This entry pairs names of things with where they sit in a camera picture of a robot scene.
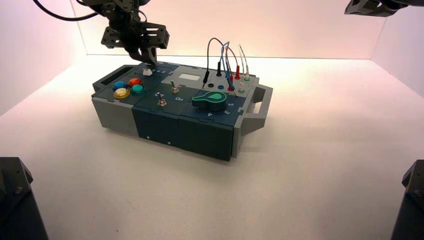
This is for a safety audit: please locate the gray wire with black plugs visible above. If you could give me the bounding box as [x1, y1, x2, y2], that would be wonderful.
[201, 37, 224, 90]

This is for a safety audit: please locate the blue wire with blue plug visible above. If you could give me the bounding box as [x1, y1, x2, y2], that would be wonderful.
[219, 41, 237, 98]

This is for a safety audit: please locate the white wire with white plug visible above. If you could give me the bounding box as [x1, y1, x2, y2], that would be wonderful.
[239, 43, 250, 78]
[237, 46, 246, 90]

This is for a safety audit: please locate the teal dome push button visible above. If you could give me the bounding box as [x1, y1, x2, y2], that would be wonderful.
[130, 84, 146, 97]

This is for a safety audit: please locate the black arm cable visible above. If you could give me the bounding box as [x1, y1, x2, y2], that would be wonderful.
[32, 0, 100, 22]

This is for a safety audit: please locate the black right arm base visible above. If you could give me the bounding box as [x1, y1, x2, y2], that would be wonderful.
[390, 159, 424, 240]

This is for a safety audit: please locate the gray and teal control box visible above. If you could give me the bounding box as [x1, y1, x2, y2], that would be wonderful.
[91, 60, 274, 163]

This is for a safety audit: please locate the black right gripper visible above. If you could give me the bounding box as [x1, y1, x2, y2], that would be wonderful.
[344, 0, 398, 18]

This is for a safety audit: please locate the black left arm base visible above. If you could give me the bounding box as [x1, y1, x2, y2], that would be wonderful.
[0, 156, 49, 240]

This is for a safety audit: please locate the green rotary selector knob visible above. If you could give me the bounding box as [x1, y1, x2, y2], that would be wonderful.
[191, 91, 229, 113]

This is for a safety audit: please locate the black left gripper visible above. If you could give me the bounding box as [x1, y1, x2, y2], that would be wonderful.
[100, 13, 171, 66]

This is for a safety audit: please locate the red wire with red plugs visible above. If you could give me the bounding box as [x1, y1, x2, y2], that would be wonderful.
[225, 46, 242, 92]

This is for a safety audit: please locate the white display screen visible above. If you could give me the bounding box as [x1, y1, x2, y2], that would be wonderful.
[177, 73, 202, 82]

